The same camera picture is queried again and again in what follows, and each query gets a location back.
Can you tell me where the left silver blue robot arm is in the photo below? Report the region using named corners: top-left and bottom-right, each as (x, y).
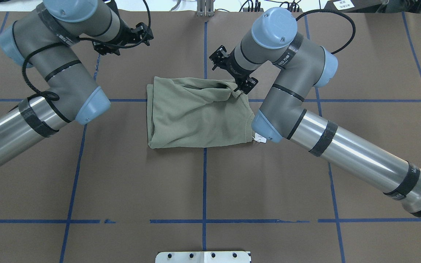
top-left (0, 0), bottom-right (153, 167)

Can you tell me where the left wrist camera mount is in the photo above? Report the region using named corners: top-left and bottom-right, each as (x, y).
top-left (92, 42), bottom-right (121, 56)

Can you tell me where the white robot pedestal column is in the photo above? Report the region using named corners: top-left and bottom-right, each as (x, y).
top-left (155, 250), bottom-right (252, 263)

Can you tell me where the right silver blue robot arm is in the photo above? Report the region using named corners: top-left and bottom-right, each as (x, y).
top-left (209, 7), bottom-right (421, 219)

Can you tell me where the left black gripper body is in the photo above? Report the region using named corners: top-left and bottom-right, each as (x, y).
top-left (115, 18), bottom-right (141, 46)

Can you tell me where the black box with label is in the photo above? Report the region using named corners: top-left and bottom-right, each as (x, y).
top-left (322, 0), bottom-right (390, 13)

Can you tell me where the brown paper table cover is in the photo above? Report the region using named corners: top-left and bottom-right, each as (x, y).
top-left (0, 11), bottom-right (421, 263)

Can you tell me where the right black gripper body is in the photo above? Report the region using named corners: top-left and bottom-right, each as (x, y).
top-left (221, 52), bottom-right (249, 82)

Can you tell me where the black right camera cable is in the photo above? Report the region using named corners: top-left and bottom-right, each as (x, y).
top-left (295, 9), bottom-right (356, 55)

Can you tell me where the olive green long-sleeve shirt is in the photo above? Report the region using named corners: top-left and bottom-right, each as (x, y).
top-left (147, 77), bottom-right (254, 149)

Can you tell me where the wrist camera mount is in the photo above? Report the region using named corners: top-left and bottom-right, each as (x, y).
top-left (233, 75), bottom-right (258, 95)
top-left (92, 42), bottom-right (121, 56)

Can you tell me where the black camera cable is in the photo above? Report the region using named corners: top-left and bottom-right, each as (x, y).
top-left (295, 9), bottom-right (356, 55)
top-left (21, 0), bottom-right (152, 102)

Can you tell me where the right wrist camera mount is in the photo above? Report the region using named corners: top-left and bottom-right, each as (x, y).
top-left (233, 75), bottom-right (258, 95)

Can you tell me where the white paper hang tag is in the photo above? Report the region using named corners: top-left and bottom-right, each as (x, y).
top-left (252, 133), bottom-right (267, 143)

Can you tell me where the aluminium frame post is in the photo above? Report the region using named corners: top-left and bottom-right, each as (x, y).
top-left (197, 0), bottom-right (215, 17)

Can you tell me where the black left camera cable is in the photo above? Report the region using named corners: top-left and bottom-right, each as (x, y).
top-left (21, 0), bottom-right (152, 102)

